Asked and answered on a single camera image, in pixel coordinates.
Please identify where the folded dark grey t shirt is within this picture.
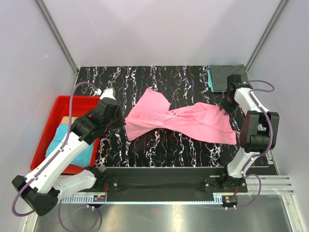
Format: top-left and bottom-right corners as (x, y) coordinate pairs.
(209, 64), (248, 91)

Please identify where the slotted cable duct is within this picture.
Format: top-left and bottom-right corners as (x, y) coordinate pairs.
(62, 194), (236, 205)

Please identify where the pink t shirt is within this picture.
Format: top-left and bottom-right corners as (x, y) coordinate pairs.
(125, 88), (237, 145)

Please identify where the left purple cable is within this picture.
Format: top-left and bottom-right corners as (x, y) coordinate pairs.
(11, 82), (103, 232)

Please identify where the left aluminium frame post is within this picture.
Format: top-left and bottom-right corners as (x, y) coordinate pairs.
(34, 0), (79, 75)

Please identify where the light blue t shirt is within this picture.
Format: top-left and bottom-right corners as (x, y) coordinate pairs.
(45, 124), (94, 168)

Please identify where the beige t shirt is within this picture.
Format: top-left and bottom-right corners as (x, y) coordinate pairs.
(60, 116), (77, 125)

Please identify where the aluminium frame post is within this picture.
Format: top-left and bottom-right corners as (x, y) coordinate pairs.
(245, 0), (289, 72)
(34, 0), (79, 75)

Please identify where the folded teal t shirt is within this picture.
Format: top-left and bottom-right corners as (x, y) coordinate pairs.
(207, 68), (226, 93)

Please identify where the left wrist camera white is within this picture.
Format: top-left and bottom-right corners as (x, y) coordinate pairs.
(95, 88), (116, 100)

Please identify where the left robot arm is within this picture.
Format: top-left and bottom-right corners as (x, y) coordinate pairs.
(12, 97), (125, 217)

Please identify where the right aluminium frame post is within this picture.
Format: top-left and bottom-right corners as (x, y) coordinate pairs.
(245, 0), (289, 72)

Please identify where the red plastic bin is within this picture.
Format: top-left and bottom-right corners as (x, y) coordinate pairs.
(30, 96), (99, 170)

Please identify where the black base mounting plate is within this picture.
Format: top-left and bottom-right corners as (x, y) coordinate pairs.
(84, 167), (247, 203)

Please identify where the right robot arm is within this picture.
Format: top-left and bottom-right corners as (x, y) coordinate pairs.
(218, 74), (280, 192)

